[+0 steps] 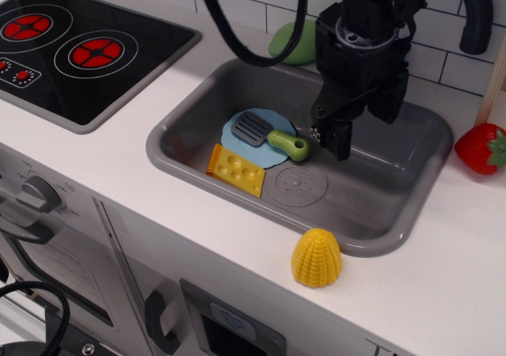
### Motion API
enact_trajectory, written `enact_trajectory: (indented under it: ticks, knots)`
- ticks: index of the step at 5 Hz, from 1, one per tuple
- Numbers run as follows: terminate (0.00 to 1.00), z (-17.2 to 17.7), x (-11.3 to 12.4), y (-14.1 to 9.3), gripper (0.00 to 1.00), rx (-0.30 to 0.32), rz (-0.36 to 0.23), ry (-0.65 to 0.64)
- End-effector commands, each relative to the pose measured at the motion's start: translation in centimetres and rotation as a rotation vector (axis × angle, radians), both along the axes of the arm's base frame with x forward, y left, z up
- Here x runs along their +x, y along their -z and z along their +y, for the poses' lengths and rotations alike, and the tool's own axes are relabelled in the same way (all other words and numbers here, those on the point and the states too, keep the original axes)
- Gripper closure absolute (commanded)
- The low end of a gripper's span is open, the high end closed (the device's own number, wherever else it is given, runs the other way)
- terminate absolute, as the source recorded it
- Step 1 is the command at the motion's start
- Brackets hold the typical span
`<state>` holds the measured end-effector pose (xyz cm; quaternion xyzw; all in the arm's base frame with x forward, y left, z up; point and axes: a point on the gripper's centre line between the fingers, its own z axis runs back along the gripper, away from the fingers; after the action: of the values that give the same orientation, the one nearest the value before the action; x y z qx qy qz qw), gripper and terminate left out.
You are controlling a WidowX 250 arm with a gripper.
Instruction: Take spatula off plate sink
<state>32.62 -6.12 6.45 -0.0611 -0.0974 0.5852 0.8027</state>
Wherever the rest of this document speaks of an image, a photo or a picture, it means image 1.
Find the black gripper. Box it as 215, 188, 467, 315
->
310, 3, 411, 161

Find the grey toy sink basin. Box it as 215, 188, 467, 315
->
146, 60, 453, 257

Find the black toy stovetop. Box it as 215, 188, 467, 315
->
1, 0, 202, 134

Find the black braided cable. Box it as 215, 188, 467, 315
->
195, 0, 310, 68
0, 280, 71, 356

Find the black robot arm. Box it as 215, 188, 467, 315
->
311, 0, 426, 161

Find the dark grey cabinet handle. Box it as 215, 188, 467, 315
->
144, 290, 180, 355

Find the black lower braided cable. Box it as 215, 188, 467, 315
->
0, 280, 71, 356

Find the light blue plate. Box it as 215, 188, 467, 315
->
221, 108, 296, 169

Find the yellow toy cheese wedge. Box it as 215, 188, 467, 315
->
206, 143, 266, 198

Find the grey spatula green handle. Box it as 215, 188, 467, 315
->
231, 112, 310, 161

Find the red toy strawberry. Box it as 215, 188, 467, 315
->
454, 123, 505, 175

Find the dark grey toy faucet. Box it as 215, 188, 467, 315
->
459, 0, 493, 55

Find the grey dishwasher panel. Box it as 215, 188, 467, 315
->
179, 279, 287, 356

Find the wooden shelf post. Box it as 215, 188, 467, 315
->
474, 38, 505, 129

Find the yellow toy corn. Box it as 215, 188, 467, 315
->
291, 228, 342, 288

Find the green toy sponge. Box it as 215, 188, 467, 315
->
268, 20, 316, 66

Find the grey oven door handle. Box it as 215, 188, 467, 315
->
1, 198, 54, 244

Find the grey oven knob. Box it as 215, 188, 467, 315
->
16, 176, 61, 213

